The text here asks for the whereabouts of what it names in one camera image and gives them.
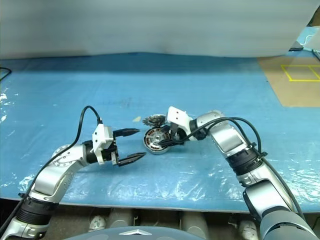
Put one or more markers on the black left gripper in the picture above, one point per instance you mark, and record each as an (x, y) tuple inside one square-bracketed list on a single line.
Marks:
[(109, 154)]

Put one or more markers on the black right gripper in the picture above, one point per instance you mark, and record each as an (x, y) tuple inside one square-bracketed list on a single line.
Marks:
[(179, 135)]

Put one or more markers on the round motor stator copper windings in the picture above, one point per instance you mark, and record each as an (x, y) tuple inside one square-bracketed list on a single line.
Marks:
[(156, 141)]

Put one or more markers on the small metal fan rotor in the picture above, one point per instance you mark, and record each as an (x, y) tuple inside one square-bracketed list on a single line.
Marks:
[(153, 119)]

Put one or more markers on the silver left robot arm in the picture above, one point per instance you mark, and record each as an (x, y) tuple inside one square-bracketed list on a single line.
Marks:
[(52, 175)]

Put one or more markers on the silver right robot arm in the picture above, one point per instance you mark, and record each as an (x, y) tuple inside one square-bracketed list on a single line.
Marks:
[(225, 140)]

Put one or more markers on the blue plastic table mat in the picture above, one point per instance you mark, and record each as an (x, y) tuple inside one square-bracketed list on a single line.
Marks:
[(175, 87)]

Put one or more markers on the white rounded object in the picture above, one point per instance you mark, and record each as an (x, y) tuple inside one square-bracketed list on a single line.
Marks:
[(247, 230), (97, 222)]

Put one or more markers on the grey rounded shape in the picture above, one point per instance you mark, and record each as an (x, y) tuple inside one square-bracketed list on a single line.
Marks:
[(195, 225)]

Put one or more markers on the grey robot torso silver chevron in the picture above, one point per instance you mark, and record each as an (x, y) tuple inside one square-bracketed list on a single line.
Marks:
[(112, 235)]

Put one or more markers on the white foam backdrop sheet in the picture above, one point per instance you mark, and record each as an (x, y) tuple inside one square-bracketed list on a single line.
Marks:
[(150, 25)]

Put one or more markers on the brown cardboard sheet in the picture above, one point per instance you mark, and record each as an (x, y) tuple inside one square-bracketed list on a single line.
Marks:
[(297, 95)]

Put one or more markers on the light blue background board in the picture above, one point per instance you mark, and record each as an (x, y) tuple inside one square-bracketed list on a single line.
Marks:
[(303, 37)]

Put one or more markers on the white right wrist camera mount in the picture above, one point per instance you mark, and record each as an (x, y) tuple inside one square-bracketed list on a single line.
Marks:
[(177, 116)]

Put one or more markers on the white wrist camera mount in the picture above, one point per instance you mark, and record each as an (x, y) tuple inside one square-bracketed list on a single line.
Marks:
[(101, 135), (177, 116)]

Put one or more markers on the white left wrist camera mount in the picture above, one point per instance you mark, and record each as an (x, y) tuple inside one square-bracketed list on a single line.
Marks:
[(101, 135)]

